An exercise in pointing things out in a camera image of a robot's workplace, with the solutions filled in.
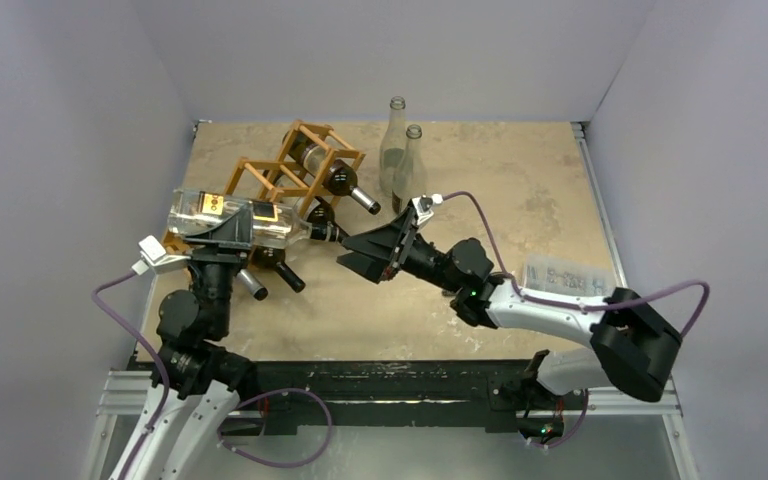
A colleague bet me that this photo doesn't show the clear plastic parts box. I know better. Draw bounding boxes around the clear plastic parts box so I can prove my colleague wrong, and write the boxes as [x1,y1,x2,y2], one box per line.
[522,254,617,297]

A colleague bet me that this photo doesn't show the wooden wine rack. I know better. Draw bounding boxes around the wooden wine rack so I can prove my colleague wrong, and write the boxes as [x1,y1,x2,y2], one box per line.
[160,119,367,266]

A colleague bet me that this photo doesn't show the olive green wine bottle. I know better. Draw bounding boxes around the olive green wine bottle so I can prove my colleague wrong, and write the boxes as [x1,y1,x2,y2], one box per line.
[288,134,381,215]

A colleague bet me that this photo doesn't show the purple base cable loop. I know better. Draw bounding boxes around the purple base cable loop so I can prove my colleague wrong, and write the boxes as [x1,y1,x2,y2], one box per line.
[216,386,334,470]

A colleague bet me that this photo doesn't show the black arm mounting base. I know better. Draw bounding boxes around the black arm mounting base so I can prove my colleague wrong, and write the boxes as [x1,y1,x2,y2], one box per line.
[219,359,586,440]

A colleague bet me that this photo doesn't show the dark labelled wine bottle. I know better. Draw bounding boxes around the dark labelled wine bottle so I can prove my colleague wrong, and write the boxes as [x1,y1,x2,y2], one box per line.
[305,202,337,227]

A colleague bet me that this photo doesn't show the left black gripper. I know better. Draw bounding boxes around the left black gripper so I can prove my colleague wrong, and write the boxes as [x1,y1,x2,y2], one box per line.
[180,203,252,334]

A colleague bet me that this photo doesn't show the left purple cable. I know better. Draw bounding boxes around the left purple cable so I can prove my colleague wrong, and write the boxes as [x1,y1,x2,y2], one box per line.
[91,268,172,480]

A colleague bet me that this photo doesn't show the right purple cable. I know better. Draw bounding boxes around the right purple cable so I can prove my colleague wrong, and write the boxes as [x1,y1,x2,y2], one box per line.
[441,190,712,339]

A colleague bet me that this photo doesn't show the tall clear bottle back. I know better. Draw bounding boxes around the tall clear bottle back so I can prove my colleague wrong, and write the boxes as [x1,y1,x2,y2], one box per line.
[379,96,406,196]

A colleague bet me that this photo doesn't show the clear bottle front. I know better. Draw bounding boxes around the clear bottle front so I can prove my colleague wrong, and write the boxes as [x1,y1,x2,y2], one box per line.
[391,124,427,214]

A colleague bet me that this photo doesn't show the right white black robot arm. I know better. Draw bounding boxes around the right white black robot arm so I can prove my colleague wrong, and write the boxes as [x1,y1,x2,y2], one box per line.
[337,207,682,407]

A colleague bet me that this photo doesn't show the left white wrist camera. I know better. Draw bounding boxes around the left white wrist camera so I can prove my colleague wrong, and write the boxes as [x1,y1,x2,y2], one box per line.
[131,235,190,276]

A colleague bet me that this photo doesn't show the dark bottle in lower rack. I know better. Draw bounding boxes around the dark bottle in lower rack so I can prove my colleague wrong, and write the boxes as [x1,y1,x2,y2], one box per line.
[249,247,306,293]

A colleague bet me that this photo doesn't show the clear liquor bottle black cap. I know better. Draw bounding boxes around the clear liquor bottle black cap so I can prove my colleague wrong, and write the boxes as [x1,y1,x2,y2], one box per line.
[167,189,347,250]

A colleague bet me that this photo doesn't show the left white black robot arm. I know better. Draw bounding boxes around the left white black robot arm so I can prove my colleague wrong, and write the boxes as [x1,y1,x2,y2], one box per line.
[112,210,258,479]

